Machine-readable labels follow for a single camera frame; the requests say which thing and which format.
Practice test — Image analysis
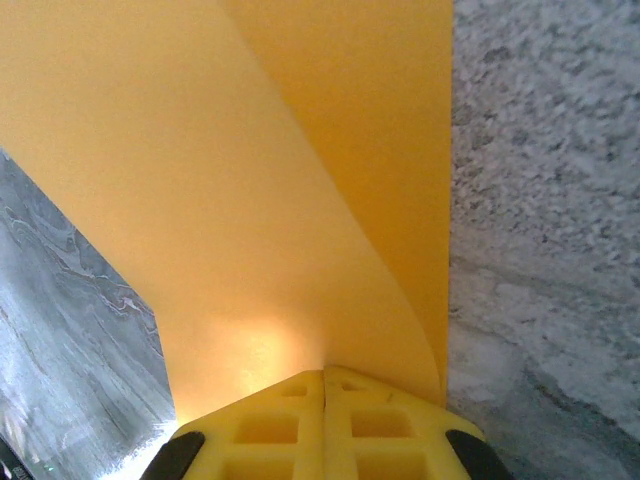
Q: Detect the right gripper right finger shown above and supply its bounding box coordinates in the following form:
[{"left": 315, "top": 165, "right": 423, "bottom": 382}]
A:
[{"left": 323, "top": 366, "right": 511, "bottom": 480}]

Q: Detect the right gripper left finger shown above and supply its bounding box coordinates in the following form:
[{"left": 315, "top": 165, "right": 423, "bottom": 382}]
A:
[{"left": 144, "top": 368, "right": 326, "bottom": 480}]

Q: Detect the orange paper sheet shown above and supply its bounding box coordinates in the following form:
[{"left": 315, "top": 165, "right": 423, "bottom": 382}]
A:
[{"left": 0, "top": 0, "right": 454, "bottom": 431}]

